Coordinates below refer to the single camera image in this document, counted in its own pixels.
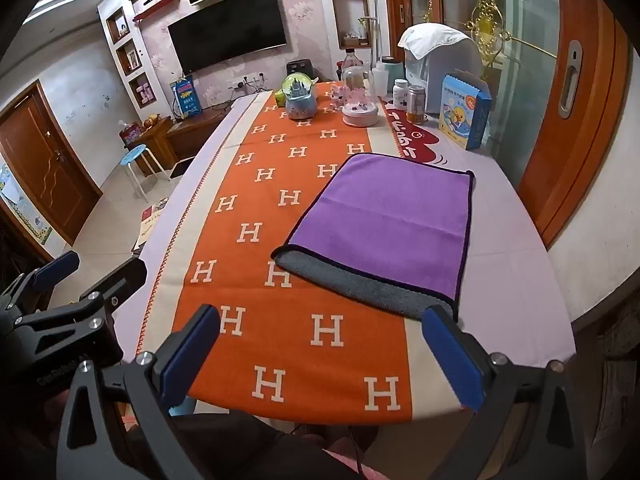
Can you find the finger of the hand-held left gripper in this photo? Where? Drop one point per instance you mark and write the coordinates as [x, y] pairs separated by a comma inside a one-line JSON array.
[[56, 266], [117, 280]]

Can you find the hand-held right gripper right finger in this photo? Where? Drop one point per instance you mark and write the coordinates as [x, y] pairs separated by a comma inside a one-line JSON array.
[[450, 355]]

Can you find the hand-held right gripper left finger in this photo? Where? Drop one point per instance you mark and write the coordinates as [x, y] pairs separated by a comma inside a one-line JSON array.
[[187, 357]]

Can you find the purple towel with grey underside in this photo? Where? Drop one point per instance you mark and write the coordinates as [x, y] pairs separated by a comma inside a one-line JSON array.
[[395, 220]]

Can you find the printed book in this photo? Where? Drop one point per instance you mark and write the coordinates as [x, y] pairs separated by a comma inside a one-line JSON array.
[[150, 222]]

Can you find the brown wooden door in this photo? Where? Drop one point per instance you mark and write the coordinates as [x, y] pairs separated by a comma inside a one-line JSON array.
[[45, 170]]

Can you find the blue round stool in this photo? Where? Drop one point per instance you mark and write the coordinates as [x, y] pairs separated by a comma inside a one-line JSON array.
[[135, 154]]

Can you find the pale purple tablecloth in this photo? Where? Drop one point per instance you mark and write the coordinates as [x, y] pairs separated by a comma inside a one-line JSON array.
[[510, 240]]

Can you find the wooden television cabinet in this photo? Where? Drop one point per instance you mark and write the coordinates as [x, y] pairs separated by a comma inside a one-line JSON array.
[[192, 132]]

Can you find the orange patterned blanket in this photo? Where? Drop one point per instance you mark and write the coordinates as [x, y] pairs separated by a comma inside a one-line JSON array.
[[280, 200]]

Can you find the blue printed box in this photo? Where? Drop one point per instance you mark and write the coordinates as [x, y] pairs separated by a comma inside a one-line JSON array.
[[185, 96]]

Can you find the red white printed mat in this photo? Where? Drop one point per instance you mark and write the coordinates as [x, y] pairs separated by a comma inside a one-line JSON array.
[[412, 140]]

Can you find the white power strip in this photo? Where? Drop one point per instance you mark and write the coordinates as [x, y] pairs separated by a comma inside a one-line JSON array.
[[250, 81]]

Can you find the blue cardboard carton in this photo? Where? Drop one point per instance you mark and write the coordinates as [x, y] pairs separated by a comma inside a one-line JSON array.
[[462, 115]]

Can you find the blue castle snow globe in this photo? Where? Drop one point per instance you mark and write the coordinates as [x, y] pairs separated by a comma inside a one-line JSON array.
[[300, 97]]

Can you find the wooden sliding door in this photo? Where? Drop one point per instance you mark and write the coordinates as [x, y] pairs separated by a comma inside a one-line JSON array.
[[580, 125]]

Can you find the white pill bottle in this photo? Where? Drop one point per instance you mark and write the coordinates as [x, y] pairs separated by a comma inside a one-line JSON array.
[[401, 95]]

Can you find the pink glass dome music box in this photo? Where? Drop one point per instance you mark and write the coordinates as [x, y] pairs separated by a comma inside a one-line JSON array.
[[361, 100]]

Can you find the black flat television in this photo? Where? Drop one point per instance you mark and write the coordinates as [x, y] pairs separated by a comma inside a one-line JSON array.
[[227, 30]]

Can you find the small black heater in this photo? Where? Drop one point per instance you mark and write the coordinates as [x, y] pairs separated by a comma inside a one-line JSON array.
[[299, 70]]

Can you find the white water dispenser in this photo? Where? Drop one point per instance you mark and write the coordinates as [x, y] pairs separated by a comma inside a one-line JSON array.
[[450, 75]]

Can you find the small pink toy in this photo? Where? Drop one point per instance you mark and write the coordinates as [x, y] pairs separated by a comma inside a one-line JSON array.
[[339, 95]]

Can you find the white cloth cover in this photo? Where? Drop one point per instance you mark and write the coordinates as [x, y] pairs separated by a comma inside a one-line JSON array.
[[432, 37]]

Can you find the gold door ornament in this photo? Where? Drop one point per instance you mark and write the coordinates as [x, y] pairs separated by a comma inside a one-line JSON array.
[[487, 25]]

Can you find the colourful wall poster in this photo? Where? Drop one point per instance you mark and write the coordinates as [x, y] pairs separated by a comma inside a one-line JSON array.
[[22, 210]]

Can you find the red wall shelf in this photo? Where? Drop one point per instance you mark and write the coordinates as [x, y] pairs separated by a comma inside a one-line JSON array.
[[155, 7]]

